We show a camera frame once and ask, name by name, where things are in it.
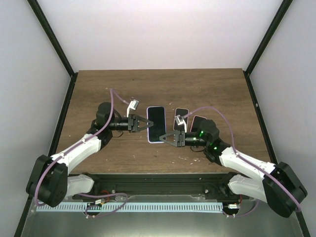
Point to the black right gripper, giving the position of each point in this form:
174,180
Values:
177,138

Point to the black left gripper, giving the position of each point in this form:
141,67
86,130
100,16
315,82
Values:
134,126

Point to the lavender phone case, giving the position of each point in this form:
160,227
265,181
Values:
156,124

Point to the white black phone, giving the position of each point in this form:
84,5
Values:
197,122

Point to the white phone case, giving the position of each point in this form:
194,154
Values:
180,114

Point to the pink phone case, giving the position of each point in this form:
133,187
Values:
197,122

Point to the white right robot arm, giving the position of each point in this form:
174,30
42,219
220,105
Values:
249,170

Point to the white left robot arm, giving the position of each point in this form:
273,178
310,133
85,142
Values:
71,163

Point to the grey metal front plate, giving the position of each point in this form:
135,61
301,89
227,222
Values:
255,220

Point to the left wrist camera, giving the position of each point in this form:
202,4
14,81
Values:
132,106

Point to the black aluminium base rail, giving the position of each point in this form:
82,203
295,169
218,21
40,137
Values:
213,186

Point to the light blue slotted cable duct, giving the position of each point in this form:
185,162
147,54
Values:
200,207

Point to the black left frame post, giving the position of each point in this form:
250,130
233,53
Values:
42,19

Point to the black frame post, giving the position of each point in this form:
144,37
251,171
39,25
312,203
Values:
277,19
42,19

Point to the black right frame post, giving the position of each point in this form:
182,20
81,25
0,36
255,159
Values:
277,19

